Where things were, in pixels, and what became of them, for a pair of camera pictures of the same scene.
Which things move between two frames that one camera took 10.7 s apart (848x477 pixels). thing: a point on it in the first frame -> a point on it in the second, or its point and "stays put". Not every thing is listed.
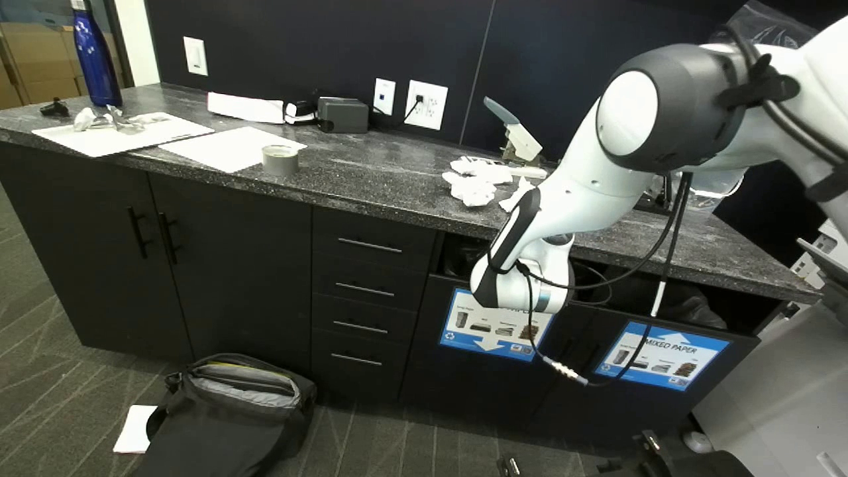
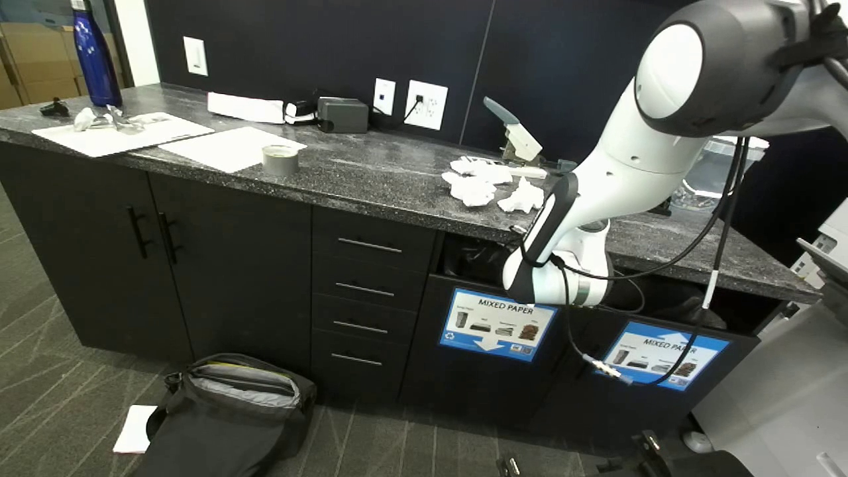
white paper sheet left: [129, 135] stays put
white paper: [474, 182] stays put
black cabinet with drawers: [378, 311] stays put
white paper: [504, 190] -> [522, 200]
